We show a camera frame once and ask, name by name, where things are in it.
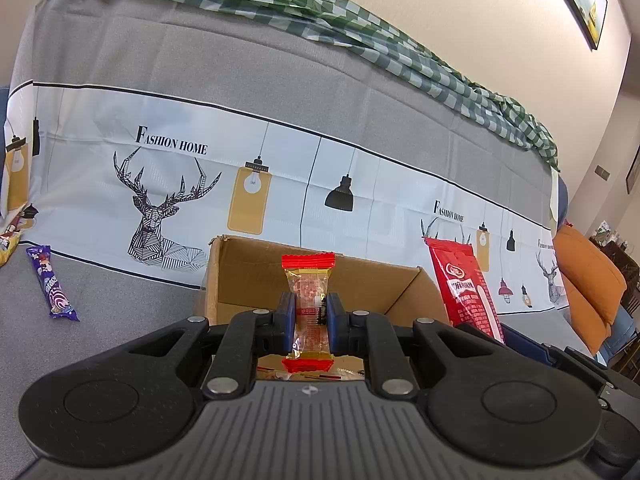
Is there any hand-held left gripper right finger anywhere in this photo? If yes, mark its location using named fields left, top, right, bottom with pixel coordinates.
left=325, top=294, right=497, bottom=398

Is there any grey deer printed cloth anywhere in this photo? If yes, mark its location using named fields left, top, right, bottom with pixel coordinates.
left=0, top=0, right=571, bottom=411

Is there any small red gold snack packet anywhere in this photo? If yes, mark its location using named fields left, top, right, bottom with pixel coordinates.
left=281, top=254, right=337, bottom=373

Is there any dark side table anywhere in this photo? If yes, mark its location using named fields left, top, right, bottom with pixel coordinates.
left=590, top=220, right=640, bottom=311

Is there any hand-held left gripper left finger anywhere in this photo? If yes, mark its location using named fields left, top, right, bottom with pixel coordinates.
left=122, top=292, right=297, bottom=398

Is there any green checked cloth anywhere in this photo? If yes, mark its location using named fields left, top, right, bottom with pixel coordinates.
left=42, top=0, right=561, bottom=171

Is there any red wafer packet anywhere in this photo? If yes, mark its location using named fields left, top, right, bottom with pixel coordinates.
left=424, top=238, right=506, bottom=345

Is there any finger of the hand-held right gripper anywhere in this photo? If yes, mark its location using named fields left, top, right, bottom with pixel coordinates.
left=454, top=323, right=502, bottom=347
left=501, top=322, right=553, bottom=368

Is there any orange cushion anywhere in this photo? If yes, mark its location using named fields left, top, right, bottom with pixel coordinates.
left=552, top=224, right=628, bottom=356

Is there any yellow chips packet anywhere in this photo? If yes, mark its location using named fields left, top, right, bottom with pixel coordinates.
left=0, top=230, right=21, bottom=267

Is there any cardboard box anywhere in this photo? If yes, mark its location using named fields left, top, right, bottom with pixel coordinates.
left=195, top=234, right=456, bottom=381

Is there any small dark wall frame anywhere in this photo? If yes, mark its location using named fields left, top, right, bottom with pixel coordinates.
left=625, top=145, right=640, bottom=195

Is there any purple snack packet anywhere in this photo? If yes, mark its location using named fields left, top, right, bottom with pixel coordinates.
left=26, top=245, right=81, bottom=322

